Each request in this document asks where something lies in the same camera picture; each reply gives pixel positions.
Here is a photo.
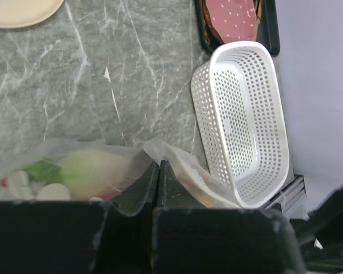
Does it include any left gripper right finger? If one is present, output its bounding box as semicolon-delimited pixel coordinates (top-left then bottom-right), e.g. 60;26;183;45
152;161;306;273

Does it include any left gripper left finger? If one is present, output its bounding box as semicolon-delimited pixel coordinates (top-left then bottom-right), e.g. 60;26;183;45
0;163;159;273

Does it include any white radish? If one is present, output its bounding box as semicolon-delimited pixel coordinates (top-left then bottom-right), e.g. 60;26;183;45
23;148;131;199

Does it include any clear dotted zip bag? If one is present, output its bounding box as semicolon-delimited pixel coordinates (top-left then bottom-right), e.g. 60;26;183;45
0;138;237;208

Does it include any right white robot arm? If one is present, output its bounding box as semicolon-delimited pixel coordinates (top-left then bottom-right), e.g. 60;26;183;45
290;186;343;273

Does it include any white perforated basket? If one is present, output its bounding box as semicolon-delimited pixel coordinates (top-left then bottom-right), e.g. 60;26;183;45
190;41;290;208

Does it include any pink dotted plate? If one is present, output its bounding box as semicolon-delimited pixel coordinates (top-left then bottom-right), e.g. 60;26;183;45
202;0;258;44

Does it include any black serving tray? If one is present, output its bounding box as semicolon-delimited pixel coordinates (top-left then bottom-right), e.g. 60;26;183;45
194;0;280;57

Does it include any orange cream round plate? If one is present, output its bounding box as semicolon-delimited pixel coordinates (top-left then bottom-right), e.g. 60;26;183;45
0;0;64;29

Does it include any aluminium frame rail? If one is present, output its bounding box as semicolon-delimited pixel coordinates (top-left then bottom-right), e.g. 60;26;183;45
263;175;307;219

